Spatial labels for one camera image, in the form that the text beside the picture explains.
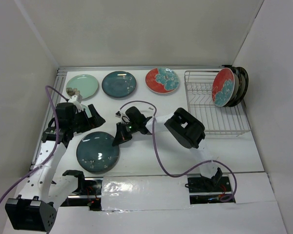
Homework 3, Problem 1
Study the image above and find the dark teal plate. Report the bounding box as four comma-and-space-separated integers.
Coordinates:
76, 132, 120, 174
102, 71, 137, 98

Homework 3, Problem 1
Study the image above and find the dark teal plate front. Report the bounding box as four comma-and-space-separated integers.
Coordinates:
76, 132, 120, 174

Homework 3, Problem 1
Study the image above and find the black rimmed beige plate front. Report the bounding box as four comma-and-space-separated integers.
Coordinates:
235, 67, 249, 105

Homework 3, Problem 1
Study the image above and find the red teal floral plate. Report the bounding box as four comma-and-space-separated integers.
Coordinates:
145, 67, 180, 94
211, 68, 235, 107

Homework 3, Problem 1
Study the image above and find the white wire dish rack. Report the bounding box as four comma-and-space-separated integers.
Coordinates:
184, 68, 251, 138

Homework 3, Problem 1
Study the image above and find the dark teal plate back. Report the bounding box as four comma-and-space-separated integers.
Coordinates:
102, 71, 137, 98

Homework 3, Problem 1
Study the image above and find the black rimmed beige plate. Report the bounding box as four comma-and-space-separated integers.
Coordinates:
235, 67, 249, 105
226, 67, 242, 107

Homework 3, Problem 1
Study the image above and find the red teal floral plate back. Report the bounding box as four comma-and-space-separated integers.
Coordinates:
145, 67, 180, 94

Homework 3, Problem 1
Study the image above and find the white foil cover sheet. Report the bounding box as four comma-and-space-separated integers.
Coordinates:
101, 176, 190, 212

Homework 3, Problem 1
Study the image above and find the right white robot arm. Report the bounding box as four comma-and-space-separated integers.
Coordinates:
112, 106, 223, 192

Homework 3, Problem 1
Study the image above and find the mint green flower plate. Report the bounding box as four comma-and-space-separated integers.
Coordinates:
82, 104, 92, 117
65, 74, 99, 100

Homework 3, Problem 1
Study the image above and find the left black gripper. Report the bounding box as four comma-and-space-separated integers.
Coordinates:
69, 104, 105, 134

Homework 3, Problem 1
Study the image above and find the mint green flower plate front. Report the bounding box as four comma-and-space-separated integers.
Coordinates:
82, 104, 92, 117

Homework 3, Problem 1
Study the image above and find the aluminium frame rail back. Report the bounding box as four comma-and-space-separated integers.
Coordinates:
58, 65, 224, 74

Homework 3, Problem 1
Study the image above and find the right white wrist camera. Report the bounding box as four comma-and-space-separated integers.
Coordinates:
115, 111, 130, 123

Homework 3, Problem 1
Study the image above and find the aluminium frame rail left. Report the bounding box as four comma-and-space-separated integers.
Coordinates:
29, 74, 66, 171

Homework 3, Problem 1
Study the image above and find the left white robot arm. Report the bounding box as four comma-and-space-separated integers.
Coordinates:
5, 102, 105, 233

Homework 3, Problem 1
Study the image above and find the mint green flower plate back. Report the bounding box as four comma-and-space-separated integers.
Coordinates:
65, 74, 99, 100

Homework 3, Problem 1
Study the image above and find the black rimmed beige plate back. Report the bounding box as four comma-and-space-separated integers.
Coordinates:
226, 67, 242, 107

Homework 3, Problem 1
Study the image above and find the aluminium frame rail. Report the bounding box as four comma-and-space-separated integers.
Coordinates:
58, 65, 224, 74
29, 74, 66, 171

